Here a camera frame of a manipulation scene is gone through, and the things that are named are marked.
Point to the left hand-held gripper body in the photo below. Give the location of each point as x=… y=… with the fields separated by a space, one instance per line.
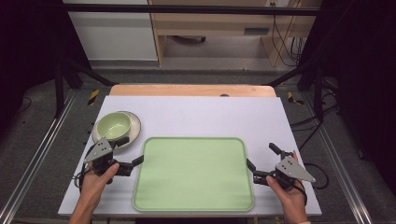
x=99 y=151

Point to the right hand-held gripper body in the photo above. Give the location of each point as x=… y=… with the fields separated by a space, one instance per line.
x=292 y=169

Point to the green bowl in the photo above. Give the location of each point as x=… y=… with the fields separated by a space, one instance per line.
x=113 y=126

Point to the white plate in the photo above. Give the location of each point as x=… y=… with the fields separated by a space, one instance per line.
x=135 y=126

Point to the green tray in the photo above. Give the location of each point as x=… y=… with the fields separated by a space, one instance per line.
x=193 y=174

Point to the person's right hand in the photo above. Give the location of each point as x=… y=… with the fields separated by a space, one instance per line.
x=289 y=196

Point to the person's left hand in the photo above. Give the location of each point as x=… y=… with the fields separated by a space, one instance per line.
x=95 y=183

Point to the yellow black tape marker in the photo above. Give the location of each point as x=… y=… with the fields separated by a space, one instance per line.
x=93 y=97
x=292 y=98

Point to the white table board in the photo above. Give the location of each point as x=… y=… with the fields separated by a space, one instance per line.
x=202 y=118

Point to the black metal stand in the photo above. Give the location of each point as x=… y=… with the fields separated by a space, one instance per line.
x=59 y=87
x=317 y=90

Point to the wooden table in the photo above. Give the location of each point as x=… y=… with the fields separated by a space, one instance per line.
x=174 y=90

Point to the white cabinet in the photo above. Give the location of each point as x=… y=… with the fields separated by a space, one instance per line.
x=115 y=37

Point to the black curtain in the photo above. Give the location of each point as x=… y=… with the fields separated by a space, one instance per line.
x=28 y=46
x=364 y=77

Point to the wooden desk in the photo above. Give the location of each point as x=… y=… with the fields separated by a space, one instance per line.
x=211 y=23

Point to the aluminium floor rail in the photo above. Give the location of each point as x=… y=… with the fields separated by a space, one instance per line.
x=339 y=161
x=37 y=152

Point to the black horizontal frame bar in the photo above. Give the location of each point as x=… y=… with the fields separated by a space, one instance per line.
x=186 y=9

